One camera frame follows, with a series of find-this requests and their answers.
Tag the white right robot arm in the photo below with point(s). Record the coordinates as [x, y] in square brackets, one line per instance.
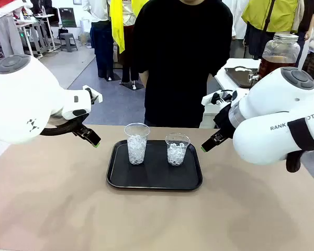
[272, 99]

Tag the person's right forearm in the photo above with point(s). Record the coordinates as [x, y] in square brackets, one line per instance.
[144, 78]

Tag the white hanging coat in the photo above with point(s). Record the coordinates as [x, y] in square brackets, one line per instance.
[236, 18]

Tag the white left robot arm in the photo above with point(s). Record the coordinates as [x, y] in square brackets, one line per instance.
[23, 99]

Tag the black handbag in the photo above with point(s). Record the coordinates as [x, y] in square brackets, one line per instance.
[63, 31]

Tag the dark side tray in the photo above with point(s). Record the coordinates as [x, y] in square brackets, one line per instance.
[238, 78]

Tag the mannequin black top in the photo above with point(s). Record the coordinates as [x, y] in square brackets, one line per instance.
[307, 15]

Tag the mannequin yellow-green jacket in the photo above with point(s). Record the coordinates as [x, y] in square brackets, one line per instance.
[272, 15]

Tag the white side table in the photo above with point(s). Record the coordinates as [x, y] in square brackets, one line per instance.
[225, 64]

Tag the dark standing board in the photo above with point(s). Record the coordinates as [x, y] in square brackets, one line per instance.
[67, 18]

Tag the short clear plastic cup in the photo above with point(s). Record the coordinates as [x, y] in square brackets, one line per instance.
[176, 154]

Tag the mannequin white shirt navy trousers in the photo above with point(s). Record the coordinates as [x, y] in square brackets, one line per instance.
[102, 47]

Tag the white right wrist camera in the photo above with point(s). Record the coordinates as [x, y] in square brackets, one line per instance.
[206, 100]

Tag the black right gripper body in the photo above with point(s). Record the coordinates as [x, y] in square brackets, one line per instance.
[223, 119]

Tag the white standing desk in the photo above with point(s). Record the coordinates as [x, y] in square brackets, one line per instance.
[28, 23]

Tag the clear water bottle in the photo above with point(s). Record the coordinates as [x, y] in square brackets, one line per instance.
[43, 11]

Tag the glass drink dispenser jar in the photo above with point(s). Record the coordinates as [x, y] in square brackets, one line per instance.
[280, 52]

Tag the person in black sweater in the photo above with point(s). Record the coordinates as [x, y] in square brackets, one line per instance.
[180, 65]

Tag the black plastic serving tray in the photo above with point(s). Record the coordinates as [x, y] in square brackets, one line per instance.
[154, 175]

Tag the white box unit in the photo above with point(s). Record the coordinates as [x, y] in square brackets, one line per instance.
[85, 28]

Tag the person in black clothes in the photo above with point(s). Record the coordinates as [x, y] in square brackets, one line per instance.
[42, 6]

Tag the yellow hanging garment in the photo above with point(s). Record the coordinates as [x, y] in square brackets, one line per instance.
[117, 26]

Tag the white plastic bin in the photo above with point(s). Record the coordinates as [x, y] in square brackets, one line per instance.
[209, 119]

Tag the mannequin stand base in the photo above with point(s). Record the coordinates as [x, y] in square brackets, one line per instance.
[132, 86]

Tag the grey step stool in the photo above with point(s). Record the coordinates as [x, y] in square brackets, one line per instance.
[68, 41]

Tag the tall clear plastic cup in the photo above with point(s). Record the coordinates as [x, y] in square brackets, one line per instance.
[136, 151]

